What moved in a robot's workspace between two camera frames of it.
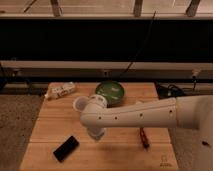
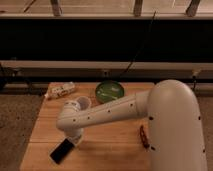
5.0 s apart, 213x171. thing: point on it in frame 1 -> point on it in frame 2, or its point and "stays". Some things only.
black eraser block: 63,151 stays
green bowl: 112,90 stays
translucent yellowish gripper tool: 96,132 -> 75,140
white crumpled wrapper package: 59,89 stays
